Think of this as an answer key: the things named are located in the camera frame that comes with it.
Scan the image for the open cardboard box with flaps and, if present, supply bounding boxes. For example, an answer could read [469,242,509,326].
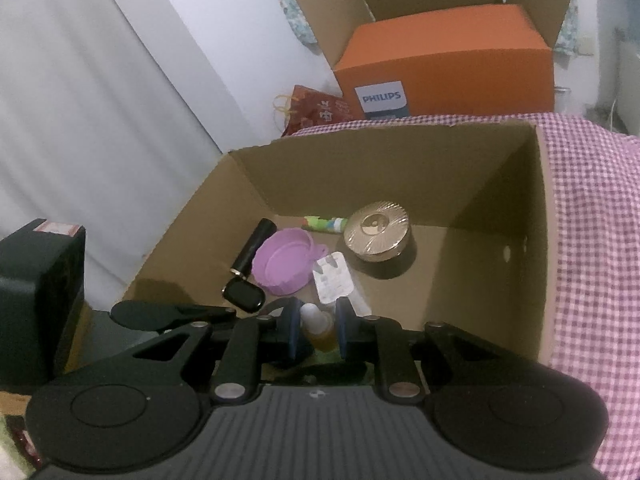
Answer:
[287,0,578,116]

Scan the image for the red patterned bag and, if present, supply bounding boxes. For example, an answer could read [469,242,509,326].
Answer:
[274,85,353,136]

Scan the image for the black cylindrical tube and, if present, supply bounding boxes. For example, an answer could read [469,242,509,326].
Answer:
[231,218,276,278]

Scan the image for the white charger plug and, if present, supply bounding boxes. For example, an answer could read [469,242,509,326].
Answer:
[312,252,354,306]

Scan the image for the pink checkered tablecloth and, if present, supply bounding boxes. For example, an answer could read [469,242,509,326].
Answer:
[290,112,640,480]

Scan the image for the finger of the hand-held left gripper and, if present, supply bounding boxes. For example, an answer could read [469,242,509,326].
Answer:
[110,300,237,332]

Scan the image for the floral curtain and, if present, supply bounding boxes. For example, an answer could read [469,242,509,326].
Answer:
[260,0,581,55]

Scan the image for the green lip balm stick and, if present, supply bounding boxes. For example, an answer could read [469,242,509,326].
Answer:
[304,215,348,233]

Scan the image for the green dropper bottle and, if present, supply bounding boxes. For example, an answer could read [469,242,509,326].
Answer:
[300,304,334,353]

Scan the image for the black jar gold lid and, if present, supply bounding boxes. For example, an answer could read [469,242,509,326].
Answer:
[344,201,418,278]

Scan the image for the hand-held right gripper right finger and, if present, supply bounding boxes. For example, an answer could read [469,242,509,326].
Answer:
[334,297,506,405]

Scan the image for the orange carton box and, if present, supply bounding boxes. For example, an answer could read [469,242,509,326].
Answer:
[332,4,556,121]

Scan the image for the purple plastic lid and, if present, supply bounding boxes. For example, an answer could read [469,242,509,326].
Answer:
[252,228,328,295]

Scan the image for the large cardboard box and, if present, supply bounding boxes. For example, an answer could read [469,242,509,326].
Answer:
[122,120,553,376]

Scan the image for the small black case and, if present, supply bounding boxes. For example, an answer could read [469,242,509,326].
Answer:
[222,280,266,313]

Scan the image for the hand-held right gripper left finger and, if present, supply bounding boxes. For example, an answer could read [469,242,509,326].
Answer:
[127,297,303,405]

